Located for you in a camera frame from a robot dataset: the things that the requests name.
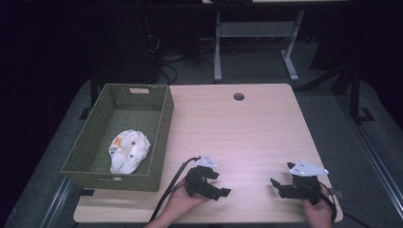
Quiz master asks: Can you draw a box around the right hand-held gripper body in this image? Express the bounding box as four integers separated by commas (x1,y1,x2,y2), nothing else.
278,159,330,206

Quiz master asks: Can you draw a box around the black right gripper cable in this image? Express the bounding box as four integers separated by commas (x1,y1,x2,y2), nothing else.
317,181,374,228

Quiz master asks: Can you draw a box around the person's left hand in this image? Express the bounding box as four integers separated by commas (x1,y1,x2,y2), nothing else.
163,178,211,224

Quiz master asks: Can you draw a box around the dark computer tower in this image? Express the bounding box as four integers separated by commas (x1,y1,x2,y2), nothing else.
91,18,161,85

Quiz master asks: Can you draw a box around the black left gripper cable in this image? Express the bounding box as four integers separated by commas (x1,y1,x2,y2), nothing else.
148,155,202,223

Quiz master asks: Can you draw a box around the tangle of black floor cables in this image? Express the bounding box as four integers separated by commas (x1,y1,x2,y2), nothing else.
144,33,217,86

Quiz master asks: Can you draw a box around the person's right hand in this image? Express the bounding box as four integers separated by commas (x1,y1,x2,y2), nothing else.
300,185,335,228

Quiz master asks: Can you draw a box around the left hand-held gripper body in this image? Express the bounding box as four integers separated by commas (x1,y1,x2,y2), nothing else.
183,154,221,200

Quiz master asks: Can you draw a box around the grey metal desk frame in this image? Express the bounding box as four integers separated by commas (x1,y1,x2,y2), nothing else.
212,9,306,84

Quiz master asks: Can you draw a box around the black metal stand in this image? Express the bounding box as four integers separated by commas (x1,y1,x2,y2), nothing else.
347,65,376,125

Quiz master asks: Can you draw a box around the green woven basket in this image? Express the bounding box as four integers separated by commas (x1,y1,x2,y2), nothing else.
60,83,175,193

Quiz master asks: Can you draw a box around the white printed cloth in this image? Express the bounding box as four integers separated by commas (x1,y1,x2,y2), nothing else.
107,129,152,175

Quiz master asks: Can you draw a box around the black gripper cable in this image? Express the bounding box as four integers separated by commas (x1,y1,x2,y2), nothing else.
148,155,202,223
317,181,374,228

